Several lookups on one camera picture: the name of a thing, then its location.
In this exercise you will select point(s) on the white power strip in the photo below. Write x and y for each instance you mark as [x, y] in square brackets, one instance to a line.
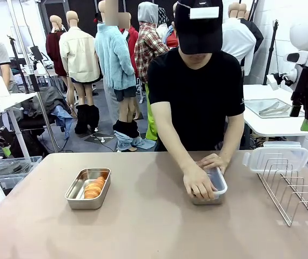
[104, 139]

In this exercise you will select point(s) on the pile of clothes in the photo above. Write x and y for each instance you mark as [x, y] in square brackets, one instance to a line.
[51, 99]

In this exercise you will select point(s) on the person's left hand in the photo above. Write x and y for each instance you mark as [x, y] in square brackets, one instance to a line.
[214, 161]

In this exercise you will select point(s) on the person's right hand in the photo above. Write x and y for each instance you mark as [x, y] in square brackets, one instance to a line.
[198, 184]

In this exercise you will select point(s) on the black tripod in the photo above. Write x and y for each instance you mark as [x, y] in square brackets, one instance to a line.
[270, 54]

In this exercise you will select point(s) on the mannequin in cream jacket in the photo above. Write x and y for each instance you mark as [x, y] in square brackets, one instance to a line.
[78, 54]

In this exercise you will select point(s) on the clear plastic container lid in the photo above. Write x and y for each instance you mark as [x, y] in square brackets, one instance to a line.
[278, 159]
[219, 180]

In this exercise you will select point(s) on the mannequin in patterned hood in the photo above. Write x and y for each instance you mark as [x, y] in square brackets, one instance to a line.
[162, 16]

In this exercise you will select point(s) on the mannequin in plaid hoodie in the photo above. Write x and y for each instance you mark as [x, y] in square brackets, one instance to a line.
[150, 54]

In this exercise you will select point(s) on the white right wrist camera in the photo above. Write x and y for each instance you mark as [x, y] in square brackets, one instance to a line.
[273, 82]

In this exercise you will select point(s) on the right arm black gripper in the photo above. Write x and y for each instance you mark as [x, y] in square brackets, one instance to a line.
[306, 89]

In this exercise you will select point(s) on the black stand with phone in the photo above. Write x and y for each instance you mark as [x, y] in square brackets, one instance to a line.
[36, 52]

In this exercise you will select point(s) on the clear plastic storage bin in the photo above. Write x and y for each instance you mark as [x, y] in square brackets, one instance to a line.
[16, 170]

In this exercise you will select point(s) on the perforated metal baking tray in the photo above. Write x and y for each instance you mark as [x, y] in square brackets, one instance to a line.
[252, 105]

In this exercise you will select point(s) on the mannequin in white shirt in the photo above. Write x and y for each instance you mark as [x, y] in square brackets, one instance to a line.
[237, 40]

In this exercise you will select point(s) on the mannequin in blue fleece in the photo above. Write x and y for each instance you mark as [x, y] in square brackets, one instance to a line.
[113, 59]

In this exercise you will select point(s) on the mannequin in dark red jacket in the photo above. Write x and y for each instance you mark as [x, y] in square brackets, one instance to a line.
[52, 48]

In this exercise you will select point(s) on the mannequin in black jacket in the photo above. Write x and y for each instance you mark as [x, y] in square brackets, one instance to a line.
[255, 29]

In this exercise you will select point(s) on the golden croissant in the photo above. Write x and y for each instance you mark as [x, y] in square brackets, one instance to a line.
[94, 187]

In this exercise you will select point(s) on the black cap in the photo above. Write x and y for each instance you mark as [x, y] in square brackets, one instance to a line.
[197, 35]

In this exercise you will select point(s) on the silver metal pole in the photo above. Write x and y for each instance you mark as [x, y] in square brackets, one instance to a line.
[49, 126]

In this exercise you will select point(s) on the person's left forearm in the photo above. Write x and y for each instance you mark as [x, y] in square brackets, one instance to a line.
[231, 145]

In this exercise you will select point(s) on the white side table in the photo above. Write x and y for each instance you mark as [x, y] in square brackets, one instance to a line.
[264, 129]

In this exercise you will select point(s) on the metal tongs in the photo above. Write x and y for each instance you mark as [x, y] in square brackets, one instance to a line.
[273, 109]

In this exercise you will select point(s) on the person in black t-shirt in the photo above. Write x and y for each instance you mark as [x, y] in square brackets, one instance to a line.
[194, 94]

